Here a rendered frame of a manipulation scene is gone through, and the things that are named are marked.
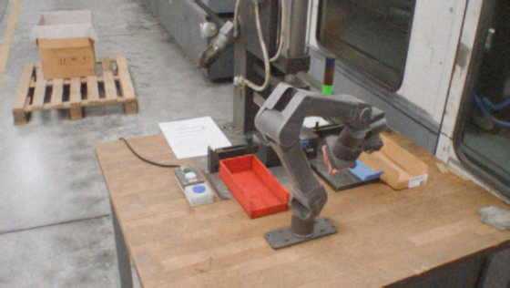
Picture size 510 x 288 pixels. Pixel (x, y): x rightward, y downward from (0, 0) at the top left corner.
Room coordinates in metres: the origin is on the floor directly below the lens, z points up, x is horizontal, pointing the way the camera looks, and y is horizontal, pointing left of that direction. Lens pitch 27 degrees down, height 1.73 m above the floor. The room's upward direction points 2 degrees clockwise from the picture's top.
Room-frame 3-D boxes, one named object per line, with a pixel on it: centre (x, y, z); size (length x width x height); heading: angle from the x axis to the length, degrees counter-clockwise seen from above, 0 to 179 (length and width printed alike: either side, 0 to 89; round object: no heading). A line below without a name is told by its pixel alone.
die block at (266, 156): (1.50, -0.11, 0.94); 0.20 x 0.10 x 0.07; 116
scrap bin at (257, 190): (1.27, 0.00, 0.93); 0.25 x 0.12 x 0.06; 26
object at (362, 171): (1.40, -0.35, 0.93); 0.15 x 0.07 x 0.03; 29
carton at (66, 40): (4.49, 1.80, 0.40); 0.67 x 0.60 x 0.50; 18
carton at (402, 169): (1.45, -0.46, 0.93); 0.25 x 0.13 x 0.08; 26
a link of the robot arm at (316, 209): (1.08, -0.15, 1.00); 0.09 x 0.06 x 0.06; 36
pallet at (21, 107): (4.21, 1.67, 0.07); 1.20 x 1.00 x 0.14; 19
